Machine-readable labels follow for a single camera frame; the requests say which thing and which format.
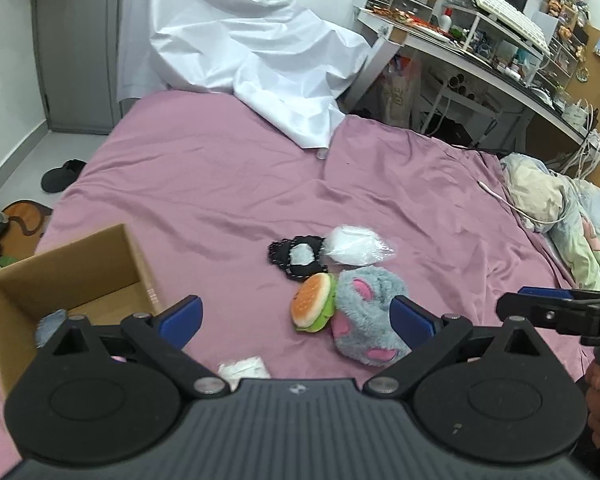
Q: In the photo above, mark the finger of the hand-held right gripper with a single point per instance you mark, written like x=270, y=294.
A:
x=545, y=292
x=540, y=317

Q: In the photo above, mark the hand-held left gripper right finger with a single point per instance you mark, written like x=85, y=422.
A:
x=409, y=321

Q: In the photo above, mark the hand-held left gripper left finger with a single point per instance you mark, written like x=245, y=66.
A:
x=184, y=321

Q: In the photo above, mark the grey pink plush slipper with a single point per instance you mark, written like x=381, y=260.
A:
x=365, y=310

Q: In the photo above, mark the brown cardboard box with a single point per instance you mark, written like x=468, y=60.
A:
x=80, y=265

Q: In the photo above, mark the small white plastic packet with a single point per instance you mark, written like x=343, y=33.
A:
x=242, y=370

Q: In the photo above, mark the pastel floral quilt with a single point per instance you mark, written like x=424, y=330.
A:
x=580, y=220

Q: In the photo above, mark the white item in plastic bag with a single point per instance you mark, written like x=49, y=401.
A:
x=352, y=245

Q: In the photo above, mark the hamburger plush toy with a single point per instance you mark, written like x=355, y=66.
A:
x=310, y=301

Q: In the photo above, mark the black and white knitted pouch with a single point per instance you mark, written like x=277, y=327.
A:
x=281, y=256

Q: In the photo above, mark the grey-blue fluffy item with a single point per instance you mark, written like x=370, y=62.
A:
x=50, y=332

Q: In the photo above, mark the pink bed sheet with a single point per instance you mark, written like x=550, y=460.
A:
x=205, y=185

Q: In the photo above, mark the orange floor mat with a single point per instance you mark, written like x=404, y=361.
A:
x=27, y=222

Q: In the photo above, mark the small round cap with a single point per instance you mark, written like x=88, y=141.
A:
x=322, y=154

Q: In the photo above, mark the cork board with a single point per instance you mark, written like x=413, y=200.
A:
x=592, y=110

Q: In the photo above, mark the black slippers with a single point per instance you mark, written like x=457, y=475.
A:
x=60, y=176

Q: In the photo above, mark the paper bag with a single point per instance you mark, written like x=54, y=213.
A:
x=400, y=92

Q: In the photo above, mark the white desk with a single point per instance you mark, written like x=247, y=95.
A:
x=480, y=62

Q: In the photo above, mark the white keyboard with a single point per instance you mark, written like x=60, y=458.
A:
x=510, y=15

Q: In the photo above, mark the white desk riser shelf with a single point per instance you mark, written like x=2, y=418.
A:
x=472, y=20

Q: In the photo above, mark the white crumpled sheet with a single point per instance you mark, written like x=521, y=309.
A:
x=240, y=45

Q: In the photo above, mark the white bottle with red cap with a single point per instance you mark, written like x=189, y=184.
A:
x=446, y=21

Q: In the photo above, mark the grey door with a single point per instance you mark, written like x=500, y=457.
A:
x=75, y=45

